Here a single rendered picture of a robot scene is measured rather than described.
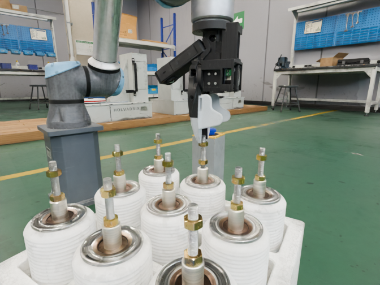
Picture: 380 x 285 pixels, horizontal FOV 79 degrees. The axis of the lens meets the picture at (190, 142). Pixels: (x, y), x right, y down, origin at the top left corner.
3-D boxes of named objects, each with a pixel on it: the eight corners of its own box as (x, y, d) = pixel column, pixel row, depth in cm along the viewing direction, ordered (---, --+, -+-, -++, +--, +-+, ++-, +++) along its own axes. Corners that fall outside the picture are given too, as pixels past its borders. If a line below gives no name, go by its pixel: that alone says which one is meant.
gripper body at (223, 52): (232, 95, 39) (235, 16, 36) (185, 94, 42) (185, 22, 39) (241, 94, 46) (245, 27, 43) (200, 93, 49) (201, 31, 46)
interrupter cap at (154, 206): (151, 223, 34) (151, 219, 34) (142, 200, 41) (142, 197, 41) (198, 213, 37) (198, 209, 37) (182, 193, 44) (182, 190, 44)
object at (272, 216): (272, 306, 41) (281, 214, 36) (221, 283, 45) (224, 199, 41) (281, 270, 49) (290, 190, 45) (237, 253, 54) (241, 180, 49)
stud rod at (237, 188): (232, 215, 33) (234, 165, 32) (239, 216, 33) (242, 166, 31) (232, 219, 32) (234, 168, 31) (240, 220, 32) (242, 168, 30)
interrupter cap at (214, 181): (227, 188, 46) (227, 184, 46) (190, 192, 44) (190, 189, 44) (212, 174, 54) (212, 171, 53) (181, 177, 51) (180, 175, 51)
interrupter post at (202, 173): (210, 184, 48) (210, 169, 47) (199, 185, 48) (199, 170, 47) (206, 179, 50) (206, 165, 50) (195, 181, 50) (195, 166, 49)
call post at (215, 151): (191, 234, 72) (191, 135, 64) (202, 223, 78) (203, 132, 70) (212, 242, 68) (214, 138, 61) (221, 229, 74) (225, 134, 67)
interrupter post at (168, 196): (164, 211, 38) (163, 192, 37) (160, 204, 40) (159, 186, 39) (177, 208, 39) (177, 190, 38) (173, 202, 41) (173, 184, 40)
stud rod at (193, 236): (199, 271, 23) (200, 203, 21) (195, 279, 22) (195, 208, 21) (190, 268, 24) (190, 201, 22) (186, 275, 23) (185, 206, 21)
